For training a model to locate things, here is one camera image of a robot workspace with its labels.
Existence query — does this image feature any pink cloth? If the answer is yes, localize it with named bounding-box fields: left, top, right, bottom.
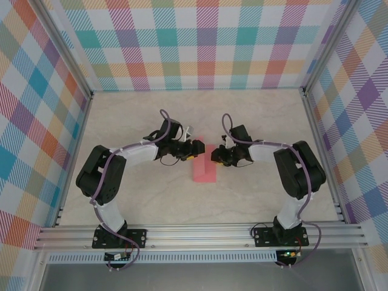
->
left=191, top=136, right=218, bottom=184

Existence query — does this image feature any grey metal lower shelf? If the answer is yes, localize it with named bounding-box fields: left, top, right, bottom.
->
left=39, top=263, right=364, bottom=291

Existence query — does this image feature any aluminium mounting rail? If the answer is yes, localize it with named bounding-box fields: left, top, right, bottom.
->
left=33, top=223, right=369, bottom=251

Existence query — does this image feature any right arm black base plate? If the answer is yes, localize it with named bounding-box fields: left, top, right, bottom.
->
left=253, top=227, right=309, bottom=248

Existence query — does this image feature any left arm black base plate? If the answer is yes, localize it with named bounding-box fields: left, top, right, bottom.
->
left=92, top=227, right=149, bottom=250

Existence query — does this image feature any perforated metal cable tray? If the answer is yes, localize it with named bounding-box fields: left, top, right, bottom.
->
left=47, top=253, right=278, bottom=264

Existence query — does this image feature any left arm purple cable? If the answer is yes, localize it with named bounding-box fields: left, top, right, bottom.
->
left=90, top=109, right=172, bottom=272

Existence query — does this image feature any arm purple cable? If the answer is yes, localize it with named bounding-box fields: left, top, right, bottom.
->
left=90, top=109, right=172, bottom=272
left=222, top=113, right=323, bottom=269

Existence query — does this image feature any aluminium side rail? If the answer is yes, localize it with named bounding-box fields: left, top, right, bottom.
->
left=53, top=90, right=95, bottom=228
left=299, top=87, right=348, bottom=225

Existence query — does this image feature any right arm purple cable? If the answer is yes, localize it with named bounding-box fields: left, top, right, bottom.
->
left=222, top=113, right=323, bottom=269

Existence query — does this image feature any aluminium frame post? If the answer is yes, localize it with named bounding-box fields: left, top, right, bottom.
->
left=28, top=0, right=95, bottom=101
left=298, top=0, right=360, bottom=96

